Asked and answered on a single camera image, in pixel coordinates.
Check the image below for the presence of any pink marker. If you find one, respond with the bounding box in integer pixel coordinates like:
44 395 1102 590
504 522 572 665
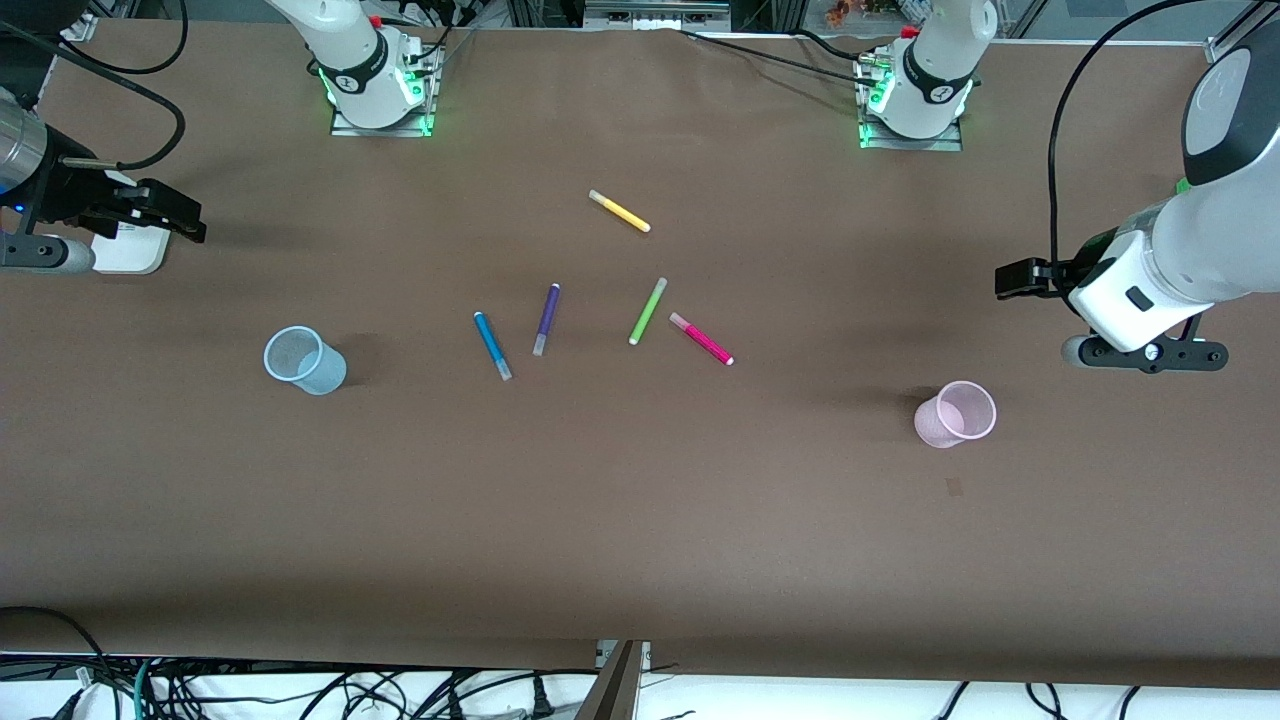
669 312 735 367

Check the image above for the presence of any blue marker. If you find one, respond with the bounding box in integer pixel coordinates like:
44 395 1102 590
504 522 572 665
473 311 514 382

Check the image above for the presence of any pink mesh cup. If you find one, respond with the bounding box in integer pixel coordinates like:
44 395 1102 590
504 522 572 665
913 380 998 449

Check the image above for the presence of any blue mesh cup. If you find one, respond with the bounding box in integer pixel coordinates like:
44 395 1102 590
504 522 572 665
263 325 348 396

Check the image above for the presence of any green marker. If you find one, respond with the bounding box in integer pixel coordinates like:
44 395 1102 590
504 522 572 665
628 277 669 347

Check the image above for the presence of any purple marker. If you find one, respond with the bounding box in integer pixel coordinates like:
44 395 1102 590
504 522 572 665
532 283 562 358

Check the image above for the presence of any yellow marker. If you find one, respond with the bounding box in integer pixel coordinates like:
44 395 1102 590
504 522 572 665
588 189 652 234

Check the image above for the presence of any brown table cover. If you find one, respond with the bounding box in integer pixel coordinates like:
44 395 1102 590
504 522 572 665
0 20 1280 691

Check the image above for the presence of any aluminium table leg profile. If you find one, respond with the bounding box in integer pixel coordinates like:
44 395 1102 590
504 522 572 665
575 640 651 720

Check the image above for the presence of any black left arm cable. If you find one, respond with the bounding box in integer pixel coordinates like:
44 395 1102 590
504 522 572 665
1047 0 1241 266

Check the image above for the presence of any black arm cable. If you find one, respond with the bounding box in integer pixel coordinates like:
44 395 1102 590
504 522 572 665
1047 0 1241 266
0 20 189 171

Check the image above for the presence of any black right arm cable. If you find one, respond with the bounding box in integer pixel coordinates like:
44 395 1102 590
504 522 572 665
0 20 189 171

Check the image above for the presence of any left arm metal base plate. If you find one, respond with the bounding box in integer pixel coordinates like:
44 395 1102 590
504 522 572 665
858 55 964 153

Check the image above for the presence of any black hanging cable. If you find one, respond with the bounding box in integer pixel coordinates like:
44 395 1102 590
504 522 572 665
90 0 191 76

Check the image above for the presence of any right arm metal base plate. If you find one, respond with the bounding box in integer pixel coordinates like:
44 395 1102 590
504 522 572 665
330 40 438 139

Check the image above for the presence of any black table cable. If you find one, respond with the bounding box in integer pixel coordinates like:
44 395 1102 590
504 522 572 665
680 28 873 81
790 28 881 63

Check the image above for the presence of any black floor cable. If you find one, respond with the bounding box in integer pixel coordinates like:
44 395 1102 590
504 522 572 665
0 605 113 701

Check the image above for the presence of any aluminium frame rail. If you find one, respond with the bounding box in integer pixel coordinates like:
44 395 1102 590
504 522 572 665
583 0 733 31

